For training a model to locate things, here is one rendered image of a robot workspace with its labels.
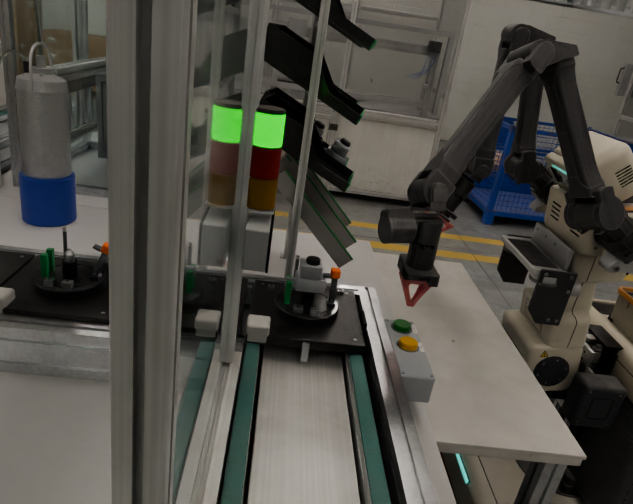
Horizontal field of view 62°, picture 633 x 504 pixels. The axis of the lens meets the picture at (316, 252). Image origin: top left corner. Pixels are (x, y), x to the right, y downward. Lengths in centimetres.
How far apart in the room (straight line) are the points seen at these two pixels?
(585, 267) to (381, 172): 386
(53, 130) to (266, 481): 122
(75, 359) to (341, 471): 54
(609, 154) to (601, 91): 945
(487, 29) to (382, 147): 515
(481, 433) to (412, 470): 30
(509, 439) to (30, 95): 148
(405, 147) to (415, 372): 434
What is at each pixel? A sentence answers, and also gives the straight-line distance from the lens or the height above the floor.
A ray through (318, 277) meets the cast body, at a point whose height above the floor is 106.
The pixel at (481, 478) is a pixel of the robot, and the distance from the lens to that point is 193.
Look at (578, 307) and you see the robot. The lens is 167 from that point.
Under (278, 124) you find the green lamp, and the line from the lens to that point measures 80.
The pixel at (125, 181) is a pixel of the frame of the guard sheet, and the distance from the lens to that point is 24.
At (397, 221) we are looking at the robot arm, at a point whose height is 122.
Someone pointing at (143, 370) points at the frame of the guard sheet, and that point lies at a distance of 30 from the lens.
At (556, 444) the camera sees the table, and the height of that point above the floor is 86.
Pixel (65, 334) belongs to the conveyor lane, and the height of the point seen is 96.
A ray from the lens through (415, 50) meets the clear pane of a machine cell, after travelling 517.
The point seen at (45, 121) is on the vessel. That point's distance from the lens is 172.
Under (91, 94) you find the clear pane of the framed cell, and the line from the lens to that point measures 201.
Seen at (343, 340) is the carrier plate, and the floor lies 97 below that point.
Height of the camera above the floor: 154
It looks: 23 degrees down
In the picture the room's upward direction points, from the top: 9 degrees clockwise
